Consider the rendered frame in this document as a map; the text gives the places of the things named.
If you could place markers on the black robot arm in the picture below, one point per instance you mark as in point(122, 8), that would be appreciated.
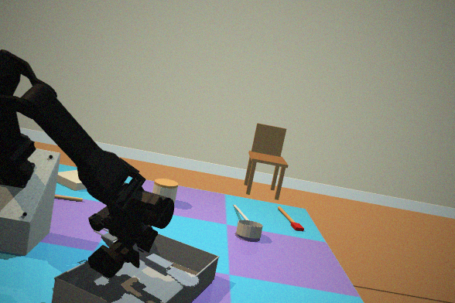
point(103, 173)

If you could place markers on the beige cylindrical container with orange lid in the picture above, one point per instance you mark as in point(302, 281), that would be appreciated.
point(165, 187)

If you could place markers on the red brush with wooden handle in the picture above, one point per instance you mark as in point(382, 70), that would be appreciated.
point(295, 225)

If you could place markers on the grey saucepan with long handle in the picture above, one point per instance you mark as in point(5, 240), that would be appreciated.
point(248, 228)

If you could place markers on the beige flat board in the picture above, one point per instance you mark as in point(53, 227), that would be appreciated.
point(70, 179)

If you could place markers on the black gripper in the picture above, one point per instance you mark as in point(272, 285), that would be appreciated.
point(108, 261)

